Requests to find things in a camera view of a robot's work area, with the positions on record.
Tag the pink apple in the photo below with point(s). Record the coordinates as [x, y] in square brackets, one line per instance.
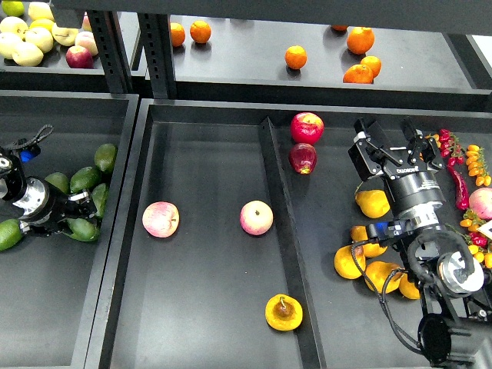
[161, 219]
[256, 218]

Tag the yellow pear left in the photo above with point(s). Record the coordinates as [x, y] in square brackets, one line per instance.
[349, 261]

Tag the bright red apple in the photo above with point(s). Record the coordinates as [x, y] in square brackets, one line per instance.
[307, 127]

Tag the red chili pepper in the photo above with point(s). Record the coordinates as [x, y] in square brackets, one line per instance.
[461, 191]

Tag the orange front right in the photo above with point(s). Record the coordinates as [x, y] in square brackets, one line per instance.
[358, 74]

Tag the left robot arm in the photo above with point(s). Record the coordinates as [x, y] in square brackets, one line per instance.
[14, 182]

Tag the pink apple centre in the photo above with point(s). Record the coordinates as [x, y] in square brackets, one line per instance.
[256, 218]

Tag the green avocado upper middle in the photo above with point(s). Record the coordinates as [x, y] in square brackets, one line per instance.
[86, 178]

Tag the dark red apple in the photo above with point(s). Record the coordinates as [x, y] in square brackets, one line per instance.
[303, 158]

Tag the yellow pear lower centre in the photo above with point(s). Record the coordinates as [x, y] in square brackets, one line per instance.
[378, 272]

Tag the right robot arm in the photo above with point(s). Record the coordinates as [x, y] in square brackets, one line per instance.
[455, 330]

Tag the yellow pear middle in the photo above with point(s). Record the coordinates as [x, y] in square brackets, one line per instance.
[371, 250]

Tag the orange centre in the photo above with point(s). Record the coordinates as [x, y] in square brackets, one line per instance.
[296, 57]

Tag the dark green avocado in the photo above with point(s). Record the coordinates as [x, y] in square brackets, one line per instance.
[82, 230]

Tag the white label card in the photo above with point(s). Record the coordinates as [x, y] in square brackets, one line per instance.
[486, 229]

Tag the yellow pear upper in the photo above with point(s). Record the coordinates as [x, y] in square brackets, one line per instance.
[373, 203]

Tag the yellow pear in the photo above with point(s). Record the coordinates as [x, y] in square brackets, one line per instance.
[378, 272]
[408, 288]
[371, 250]
[373, 203]
[349, 261]

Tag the large orange right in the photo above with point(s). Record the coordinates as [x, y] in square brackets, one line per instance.
[360, 40]

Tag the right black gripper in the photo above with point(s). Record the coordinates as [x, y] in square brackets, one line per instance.
[406, 186]

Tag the red cherry tomato cluster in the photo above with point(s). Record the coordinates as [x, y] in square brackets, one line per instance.
[450, 147]

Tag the orange cherry tomato vine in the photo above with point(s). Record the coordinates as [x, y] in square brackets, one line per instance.
[436, 139]

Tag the yellow pear stem up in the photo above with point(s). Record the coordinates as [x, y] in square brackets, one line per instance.
[283, 313]

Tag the green avocado by wall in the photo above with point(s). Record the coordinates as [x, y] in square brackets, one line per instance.
[100, 196]

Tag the green avocado top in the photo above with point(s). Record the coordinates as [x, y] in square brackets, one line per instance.
[105, 157]

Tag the black upper shelf tray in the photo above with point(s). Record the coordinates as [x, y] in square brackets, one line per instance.
[244, 62]

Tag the orange hidden under shelf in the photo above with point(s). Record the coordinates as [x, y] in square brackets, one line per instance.
[339, 28]

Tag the pink apple left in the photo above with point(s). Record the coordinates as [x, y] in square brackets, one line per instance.
[161, 219]

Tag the black centre tray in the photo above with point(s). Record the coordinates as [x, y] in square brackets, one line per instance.
[196, 299]

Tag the mixed cherry tomatoes lower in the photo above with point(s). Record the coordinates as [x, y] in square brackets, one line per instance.
[478, 244]

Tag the pink apple right edge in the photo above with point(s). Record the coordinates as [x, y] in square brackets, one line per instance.
[480, 203]

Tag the orange small right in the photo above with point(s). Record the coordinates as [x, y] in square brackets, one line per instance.
[374, 64]

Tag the yellow pear lower right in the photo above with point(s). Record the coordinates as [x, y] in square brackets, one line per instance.
[408, 288]

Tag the black upper left tray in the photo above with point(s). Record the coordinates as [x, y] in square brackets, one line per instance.
[54, 74]

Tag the black tray divider left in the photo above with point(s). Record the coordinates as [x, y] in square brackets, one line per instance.
[309, 342]

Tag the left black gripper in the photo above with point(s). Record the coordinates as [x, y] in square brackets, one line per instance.
[46, 209]

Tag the light green avocado round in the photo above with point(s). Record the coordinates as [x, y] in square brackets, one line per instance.
[60, 181]

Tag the light green avocado far left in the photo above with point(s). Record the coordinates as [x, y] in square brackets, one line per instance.
[10, 234]

